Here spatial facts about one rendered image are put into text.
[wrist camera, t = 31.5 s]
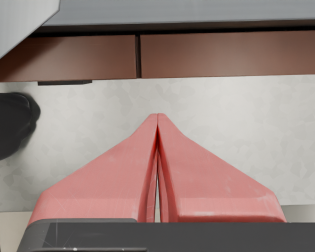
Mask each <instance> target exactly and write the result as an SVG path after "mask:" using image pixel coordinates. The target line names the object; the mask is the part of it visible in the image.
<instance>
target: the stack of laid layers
mask: <svg viewBox="0 0 315 252"><path fill-rule="evenodd" d="M309 27H315V19H289V20H250V21H211V22H172V23H133V24H94V25H55V26H40V27H39V28H38V29H37V30H35V31H34V32H33V33H32V34H31V35H36V34H75V33H114V32H153V31H192V30H231V29H270V28H309Z"/></svg>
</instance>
